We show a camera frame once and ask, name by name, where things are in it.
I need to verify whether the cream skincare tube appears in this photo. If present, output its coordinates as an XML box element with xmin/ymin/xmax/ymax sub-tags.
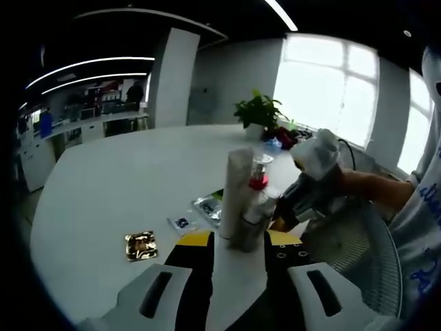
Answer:
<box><xmin>221</xmin><ymin>147</ymin><xmax>256</xmax><ymax>241</ymax></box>

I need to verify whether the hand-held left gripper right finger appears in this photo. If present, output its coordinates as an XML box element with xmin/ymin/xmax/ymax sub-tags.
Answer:
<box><xmin>263</xmin><ymin>230</ymin><xmax>383</xmax><ymax>331</ymax></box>

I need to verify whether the large window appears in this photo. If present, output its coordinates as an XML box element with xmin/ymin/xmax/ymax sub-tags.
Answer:
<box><xmin>274</xmin><ymin>32</ymin><xmax>382</xmax><ymax>151</ymax></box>

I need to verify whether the blue cloth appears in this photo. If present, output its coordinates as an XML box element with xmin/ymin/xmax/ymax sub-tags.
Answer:
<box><xmin>263</xmin><ymin>137</ymin><xmax>284</xmax><ymax>152</ymax></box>

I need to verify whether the person's white printed shirt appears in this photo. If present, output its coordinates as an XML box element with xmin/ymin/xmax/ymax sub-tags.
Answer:
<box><xmin>387</xmin><ymin>44</ymin><xmax>441</xmax><ymax>311</ymax></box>

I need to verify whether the person's right hand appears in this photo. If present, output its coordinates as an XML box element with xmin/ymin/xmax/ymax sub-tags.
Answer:
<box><xmin>332</xmin><ymin>165</ymin><xmax>368</xmax><ymax>204</ymax></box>

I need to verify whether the small clear sachet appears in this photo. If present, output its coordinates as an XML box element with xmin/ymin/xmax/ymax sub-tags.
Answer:
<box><xmin>167</xmin><ymin>214</ymin><xmax>201</xmax><ymax>237</ymax></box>

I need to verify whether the grey mesh chair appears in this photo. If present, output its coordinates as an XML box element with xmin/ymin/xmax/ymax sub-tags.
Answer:
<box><xmin>302</xmin><ymin>198</ymin><xmax>404</xmax><ymax>320</ymax></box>

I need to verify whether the potted green plant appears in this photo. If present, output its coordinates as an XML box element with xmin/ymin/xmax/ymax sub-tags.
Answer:
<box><xmin>233</xmin><ymin>88</ymin><xmax>289</xmax><ymax>139</ymax></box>

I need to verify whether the gold foil skincare sachet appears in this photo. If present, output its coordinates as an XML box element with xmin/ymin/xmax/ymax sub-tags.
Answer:
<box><xmin>123</xmin><ymin>230</ymin><xmax>160</xmax><ymax>262</ymax></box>

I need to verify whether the black cable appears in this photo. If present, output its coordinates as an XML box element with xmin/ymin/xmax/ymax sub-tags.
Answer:
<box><xmin>336</xmin><ymin>137</ymin><xmax>358</xmax><ymax>172</ymax></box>

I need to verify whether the white cabinet counter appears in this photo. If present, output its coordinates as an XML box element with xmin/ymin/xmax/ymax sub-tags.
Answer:
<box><xmin>15</xmin><ymin>110</ymin><xmax>151</xmax><ymax>194</ymax></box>

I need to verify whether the narrow window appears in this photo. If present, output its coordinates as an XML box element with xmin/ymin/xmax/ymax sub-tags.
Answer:
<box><xmin>396</xmin><ymin>67</ymin><xmax>435</xmax><ymax>177</ymax></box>

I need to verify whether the green black skincare sachet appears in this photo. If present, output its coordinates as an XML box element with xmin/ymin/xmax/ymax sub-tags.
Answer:
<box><xmin>190</xmin><ymin>188</ymin><xmax>229</xmax><ymax>229</ymax></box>

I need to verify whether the blue container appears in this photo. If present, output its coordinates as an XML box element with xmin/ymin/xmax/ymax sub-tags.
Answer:
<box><xmin>39</xmin><ymin>109</ymin><xmax>53</xmax><ymax>136</ymax></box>

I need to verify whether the white pump bottle red collar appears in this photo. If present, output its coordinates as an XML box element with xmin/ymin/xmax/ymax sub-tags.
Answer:
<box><xmin>245</xmin><ymin>154</ymin><xmax>276</xmax><ymax>223</ymax></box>

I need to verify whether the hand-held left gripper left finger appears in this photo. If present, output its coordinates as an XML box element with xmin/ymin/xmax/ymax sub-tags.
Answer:
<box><xmin>82</xmin><ymin>230</ymin><xmax>216</xmax><ymax>331</ymax></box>

